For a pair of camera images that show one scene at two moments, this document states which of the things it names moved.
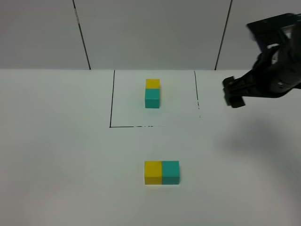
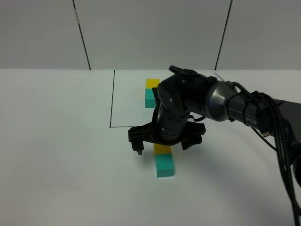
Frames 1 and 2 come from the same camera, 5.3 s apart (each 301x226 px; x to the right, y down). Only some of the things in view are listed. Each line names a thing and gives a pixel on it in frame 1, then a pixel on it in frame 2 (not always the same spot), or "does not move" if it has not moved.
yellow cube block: (153, 173) → (161, 149)
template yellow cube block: (153, 84) does not move
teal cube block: (170, 173) → (164, 165)
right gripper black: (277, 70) → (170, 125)
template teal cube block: (152, 98) does not move
